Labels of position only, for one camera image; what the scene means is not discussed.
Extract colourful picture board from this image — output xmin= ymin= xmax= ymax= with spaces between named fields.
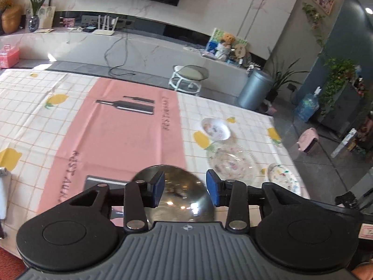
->
xmin=206 ymin=28 xmax=248 ymax=62

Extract green plant in blue vase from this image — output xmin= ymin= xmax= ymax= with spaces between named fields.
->
xmin=23 ymin=0 xmax=60 ymax=32

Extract white plastic object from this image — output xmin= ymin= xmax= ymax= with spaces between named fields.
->
xmin=0 ymin=166 xmax=12 ymax=220

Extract grey cabinet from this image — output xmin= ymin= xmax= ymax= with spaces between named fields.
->
xmin=321 ymin=80 xmax=369 ymax=136

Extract pink fan heater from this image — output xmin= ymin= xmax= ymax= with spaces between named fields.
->
xmin=297 ymin=128 xmax=319 ymax=155

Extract grey trash can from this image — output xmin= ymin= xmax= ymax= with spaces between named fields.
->
xmin=237 ymin=68 xmax=274 ymax=111

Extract clear glass floral plate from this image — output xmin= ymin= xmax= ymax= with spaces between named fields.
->
xmin=206 ymin=144 xmax=258 ymax=186

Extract brown teddy bear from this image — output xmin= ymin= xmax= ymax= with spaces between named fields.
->
xmin=220 ymin=33 xmax=236 ymax=53

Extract stainless steel bowl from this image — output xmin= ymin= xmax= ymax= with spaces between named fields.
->
xmin=131 ymin=165 xmax=216 ymax=229

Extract white checked lemon tablecloth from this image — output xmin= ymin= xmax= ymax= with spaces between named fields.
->
xmin=0 ymin=68 xmax=311 ymax=260

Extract pink printed table mat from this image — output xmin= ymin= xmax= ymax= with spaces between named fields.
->
xmin=38 ymin=77 xmax=187 ymax=228

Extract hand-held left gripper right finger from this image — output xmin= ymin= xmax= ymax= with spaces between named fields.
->
xmin=206 ymin=169 xmax=308 ymax=234

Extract white photo frame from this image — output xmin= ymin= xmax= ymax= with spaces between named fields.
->
xmin=39 ymin=6 xmax=56 ymax=30

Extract person's right hand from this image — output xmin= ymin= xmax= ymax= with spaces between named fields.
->
xmin=351 ymin=261 xmax=373 ymax=280

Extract white floral bowl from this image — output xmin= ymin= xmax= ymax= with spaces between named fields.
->
xmin=201 ymin=117 xmax=231 ymax=142

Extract blue water bottle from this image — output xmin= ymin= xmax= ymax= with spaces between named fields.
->
xmin=295 ymin=87 xmax=322 ymax=122

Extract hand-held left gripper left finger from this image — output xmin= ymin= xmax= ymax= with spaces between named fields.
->
xmin=68 ymin=171 xmax=166 ymax=231

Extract green trailing plant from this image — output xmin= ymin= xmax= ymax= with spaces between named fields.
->
xmin=319 ymin=58 xmax=356 ymax=117

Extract white round stool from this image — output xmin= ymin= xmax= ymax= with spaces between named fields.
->
xmin=169 ymin=65 xmax=209 ymax=96

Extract white router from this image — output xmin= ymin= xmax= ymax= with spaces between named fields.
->
xmin=93 ymin=15 xmax=117 ymax=36

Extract brown ceramic vase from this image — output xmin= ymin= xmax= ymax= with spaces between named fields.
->
xmin=1 ymin=5 xmax=23 ymax=34

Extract hanging wall vine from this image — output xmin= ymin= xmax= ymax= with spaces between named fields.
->
xmin=302 ymin=2 xmax=326 ymax=47

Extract black cable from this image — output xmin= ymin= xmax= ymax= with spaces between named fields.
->
xmin=104 ymin=32 xmax=137 ymax=77

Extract small white floral plate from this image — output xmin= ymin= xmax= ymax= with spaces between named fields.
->
xmin=267 ymin=163 xmax=302 ymax=197

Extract long-leaf potted plant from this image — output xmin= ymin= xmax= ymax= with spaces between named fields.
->
xmin=266 ymin=48 xmax=311 ymax=102

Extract pink storage box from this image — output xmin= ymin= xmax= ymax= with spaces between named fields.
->
xmin=0 ymin=45 xmax=20 ymax=69

